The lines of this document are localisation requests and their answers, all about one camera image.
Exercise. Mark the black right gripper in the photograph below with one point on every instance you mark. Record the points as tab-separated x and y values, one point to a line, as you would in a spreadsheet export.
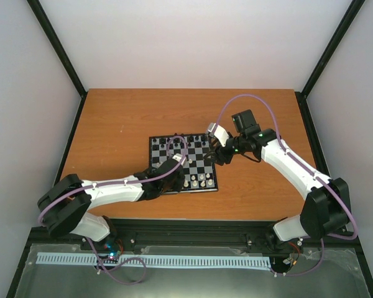
219	153

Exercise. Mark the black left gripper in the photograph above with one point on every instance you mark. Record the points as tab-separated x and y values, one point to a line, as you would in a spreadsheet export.
179	186

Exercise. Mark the black and grey chessboard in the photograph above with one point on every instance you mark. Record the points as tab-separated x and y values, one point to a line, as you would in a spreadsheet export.
197	145

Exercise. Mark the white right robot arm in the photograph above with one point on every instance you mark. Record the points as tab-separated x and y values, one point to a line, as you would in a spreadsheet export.
324	210

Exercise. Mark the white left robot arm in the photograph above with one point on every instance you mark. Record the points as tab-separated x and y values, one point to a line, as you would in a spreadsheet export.
65	209

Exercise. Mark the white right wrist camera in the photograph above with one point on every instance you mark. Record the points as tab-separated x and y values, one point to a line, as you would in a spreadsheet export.
218	132

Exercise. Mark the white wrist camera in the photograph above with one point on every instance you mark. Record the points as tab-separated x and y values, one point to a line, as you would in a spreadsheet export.
179	158
218	132

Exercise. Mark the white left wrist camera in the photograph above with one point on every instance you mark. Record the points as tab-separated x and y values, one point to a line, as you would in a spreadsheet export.
179	158

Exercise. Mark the black aluminium frame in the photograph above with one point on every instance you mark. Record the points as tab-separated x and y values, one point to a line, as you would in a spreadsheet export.
169	232

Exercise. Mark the light blue cable duct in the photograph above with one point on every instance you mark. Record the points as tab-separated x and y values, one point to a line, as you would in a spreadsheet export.
163	261

